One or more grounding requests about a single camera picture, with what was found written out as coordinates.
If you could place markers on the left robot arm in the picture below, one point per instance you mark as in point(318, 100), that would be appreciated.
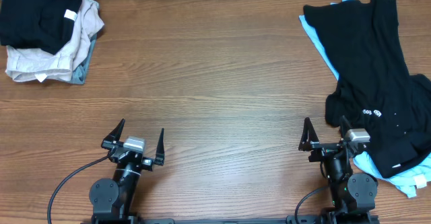
point(112, 198)

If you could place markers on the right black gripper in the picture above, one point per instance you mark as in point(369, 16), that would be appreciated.
point(310, 140)

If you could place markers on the folded beige shorts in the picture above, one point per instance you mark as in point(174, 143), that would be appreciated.
point(35, 64)

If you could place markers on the black garment with white logo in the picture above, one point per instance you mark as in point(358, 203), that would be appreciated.
point(370, 66)

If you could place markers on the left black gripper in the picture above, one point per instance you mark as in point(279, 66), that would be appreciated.
point(131, 155)

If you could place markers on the black t-shirt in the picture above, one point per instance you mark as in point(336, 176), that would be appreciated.
point(44, 24)

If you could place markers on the folded grey denim garment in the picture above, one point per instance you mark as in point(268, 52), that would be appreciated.
point(91, 24)

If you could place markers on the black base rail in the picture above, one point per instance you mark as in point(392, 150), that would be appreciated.
point(229, 221)

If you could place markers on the light blue t-shirt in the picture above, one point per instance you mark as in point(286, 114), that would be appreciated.
point(320, 42)

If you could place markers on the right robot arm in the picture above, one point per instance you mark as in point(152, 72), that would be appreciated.
point(353, 195)

